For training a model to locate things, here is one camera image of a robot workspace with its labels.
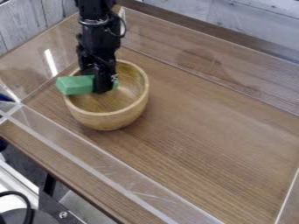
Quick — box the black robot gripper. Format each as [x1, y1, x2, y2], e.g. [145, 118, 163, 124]
[75, 17, 123, 95]

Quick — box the green rectangular block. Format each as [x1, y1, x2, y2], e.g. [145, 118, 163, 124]
[56, 74, 119, 95]

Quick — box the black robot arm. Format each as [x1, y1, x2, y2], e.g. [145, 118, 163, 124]
[75, 0, 124, 94]

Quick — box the light brown wooden bowl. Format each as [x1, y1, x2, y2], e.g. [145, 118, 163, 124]
[63, 59, 149, 130]

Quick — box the black table leg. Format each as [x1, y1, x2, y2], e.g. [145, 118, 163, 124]
[43, 174, 57, 196]

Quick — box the clear acrylic corner bracket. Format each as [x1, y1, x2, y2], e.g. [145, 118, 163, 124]
[117, 7, 127, 38]

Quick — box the clear acrylic tray wall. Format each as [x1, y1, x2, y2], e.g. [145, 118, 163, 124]
[0, 84, 224, 224]

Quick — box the grey metal base plate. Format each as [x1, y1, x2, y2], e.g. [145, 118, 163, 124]
[36, 189, 88, 224]

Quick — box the black curved cable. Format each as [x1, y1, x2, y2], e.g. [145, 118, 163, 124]
[0, 191, 33, 224]

